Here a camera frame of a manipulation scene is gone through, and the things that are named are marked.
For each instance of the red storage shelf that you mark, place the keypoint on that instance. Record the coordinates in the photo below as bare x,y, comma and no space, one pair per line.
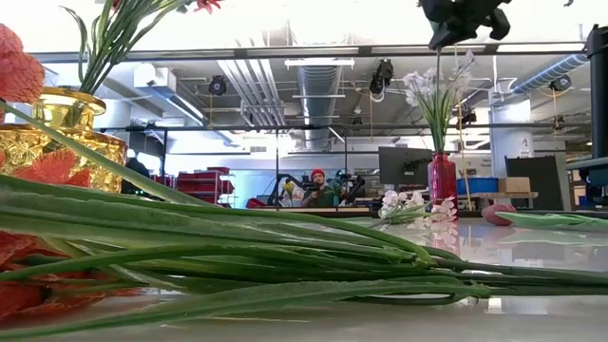
199,183

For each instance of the black table frame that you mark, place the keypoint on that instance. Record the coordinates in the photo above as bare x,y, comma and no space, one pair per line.
332,214

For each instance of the white ceiling light fixture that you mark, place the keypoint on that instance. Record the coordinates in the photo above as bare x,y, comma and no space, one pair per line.
319,62

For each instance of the cardboard box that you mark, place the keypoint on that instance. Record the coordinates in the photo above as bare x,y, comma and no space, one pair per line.
514,184

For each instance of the grey overhead beam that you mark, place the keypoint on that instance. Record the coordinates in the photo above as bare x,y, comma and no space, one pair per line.
309,51

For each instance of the black panel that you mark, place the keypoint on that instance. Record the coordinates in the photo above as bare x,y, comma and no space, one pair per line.
534,183

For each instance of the person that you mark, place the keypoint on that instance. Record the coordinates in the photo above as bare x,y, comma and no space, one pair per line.
319,195
135,173

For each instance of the silver ventilation duct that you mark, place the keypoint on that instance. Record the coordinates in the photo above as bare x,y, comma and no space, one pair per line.
319,104

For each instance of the black monitor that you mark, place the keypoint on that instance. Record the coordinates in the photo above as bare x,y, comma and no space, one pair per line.
404,166

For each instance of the grey desk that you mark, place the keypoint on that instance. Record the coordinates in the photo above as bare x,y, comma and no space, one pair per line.
589,164

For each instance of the yellow glass vase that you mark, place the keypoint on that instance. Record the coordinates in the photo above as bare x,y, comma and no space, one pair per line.
62,109

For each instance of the black background frame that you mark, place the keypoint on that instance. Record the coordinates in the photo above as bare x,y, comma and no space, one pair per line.
277,166

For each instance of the blue storage bin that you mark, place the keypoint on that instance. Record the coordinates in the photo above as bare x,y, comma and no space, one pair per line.
477,185

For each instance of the wooden table with grey legs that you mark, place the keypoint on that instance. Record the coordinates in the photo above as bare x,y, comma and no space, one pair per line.
503,195

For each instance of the orange flower bunch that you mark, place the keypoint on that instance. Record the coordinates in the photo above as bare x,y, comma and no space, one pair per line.
102,52
237,228

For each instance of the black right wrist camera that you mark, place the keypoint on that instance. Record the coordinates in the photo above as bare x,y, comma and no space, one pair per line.
500,24

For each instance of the red glass vase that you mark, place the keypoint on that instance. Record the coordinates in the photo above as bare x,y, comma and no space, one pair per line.
442,183

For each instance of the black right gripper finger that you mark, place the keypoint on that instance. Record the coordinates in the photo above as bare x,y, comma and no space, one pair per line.
464,31
442,38

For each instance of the white flower bunch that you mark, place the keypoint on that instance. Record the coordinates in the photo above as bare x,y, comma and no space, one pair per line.
439,114
404,209

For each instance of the wooden workbench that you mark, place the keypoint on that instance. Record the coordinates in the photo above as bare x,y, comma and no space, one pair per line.
285,209

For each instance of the black background robot arm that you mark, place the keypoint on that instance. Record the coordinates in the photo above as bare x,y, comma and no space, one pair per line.
354,185
278,187

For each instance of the pale flexible duct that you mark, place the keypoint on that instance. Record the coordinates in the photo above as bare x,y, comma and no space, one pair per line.
546,73

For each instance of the black ceiling camera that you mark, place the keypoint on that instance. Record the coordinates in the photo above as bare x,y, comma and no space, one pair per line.
560,83
382,76
217,85

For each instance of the dark red tulip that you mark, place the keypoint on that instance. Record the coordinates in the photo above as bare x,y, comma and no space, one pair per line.
498,214

